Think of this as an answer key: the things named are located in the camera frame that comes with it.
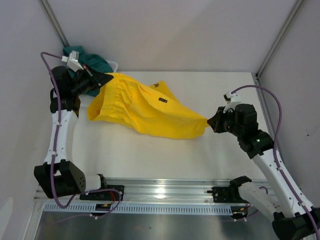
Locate green shorts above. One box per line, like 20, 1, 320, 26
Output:
62, 45, 114, 97

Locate yellow shorts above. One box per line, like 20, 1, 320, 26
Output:
87, 72, 209, 140

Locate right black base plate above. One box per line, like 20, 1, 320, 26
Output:
206, 186, 247, 204

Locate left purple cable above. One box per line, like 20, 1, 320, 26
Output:
40, 51, 123, 221

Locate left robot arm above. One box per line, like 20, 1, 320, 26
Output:
34, 66, 113, 200

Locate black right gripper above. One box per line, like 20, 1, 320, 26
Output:
206, 106, 244, 138

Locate corner aluminium post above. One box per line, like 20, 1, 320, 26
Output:
255, 0, 308, 81
38, 0, 70, 48

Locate left corner aluminium post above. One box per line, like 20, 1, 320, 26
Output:
38, 0, 70, 48

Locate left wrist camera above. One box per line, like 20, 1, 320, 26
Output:
61, 50, 84, 72

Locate right corner aluminium post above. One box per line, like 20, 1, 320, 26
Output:
255, 0, 308, 81

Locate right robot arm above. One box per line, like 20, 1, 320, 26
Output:
207, 103, 320, 240

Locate white slotted cable duct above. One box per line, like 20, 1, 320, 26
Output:
44, 203, 233, 216

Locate white plastic basket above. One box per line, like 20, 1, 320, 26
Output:
106, 60, 119, 73

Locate aluminium rail frame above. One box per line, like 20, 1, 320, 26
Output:
33, 178, 307, 206

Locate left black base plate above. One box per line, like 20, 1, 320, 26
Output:
79, 185, 125, 202

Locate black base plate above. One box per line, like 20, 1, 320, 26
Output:
206, 186, 247, 204
79, 185, 125, 202

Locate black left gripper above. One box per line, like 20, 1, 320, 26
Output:
69, 64, 114, 96

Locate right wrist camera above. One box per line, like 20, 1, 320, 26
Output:
223, 91, 242, 113

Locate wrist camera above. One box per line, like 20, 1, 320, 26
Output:
61, 50, 84, 72
223, 91, 242, 113

